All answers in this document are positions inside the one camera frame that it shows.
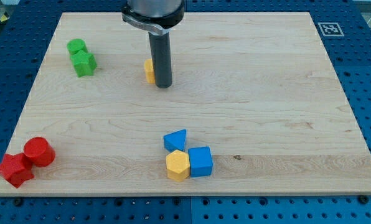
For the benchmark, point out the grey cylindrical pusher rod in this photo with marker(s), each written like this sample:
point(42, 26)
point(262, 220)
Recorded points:
point(161, 58)

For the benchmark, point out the yellow hexagon block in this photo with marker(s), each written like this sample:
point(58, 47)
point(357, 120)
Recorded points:
point(178, 165)

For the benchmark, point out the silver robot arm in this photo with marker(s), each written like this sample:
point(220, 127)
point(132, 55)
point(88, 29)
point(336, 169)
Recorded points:
point(157, 17)

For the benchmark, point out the yellow block behind rod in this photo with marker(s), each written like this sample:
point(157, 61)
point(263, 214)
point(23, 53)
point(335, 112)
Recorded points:
point(149, 71)

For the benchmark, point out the green star block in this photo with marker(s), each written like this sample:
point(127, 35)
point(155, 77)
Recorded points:
point(84, 63)

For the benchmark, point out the green cylinder block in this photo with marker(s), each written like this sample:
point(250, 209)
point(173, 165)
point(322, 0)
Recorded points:
point(76, 45)

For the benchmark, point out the blue triangle block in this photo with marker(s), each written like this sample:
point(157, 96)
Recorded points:
point(175, 141)

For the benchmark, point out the blue cube block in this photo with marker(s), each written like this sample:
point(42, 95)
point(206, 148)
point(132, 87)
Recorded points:
point(201, 163)

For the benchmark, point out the red cylinder block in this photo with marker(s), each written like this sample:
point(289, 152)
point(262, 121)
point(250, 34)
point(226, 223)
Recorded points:
point(39, 151)

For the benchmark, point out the white fiducial marker tag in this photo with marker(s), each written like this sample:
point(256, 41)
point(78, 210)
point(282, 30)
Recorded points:
point(330, 29)

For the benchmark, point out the red star block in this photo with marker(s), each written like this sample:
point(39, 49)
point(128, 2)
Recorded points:
point(16, 169)

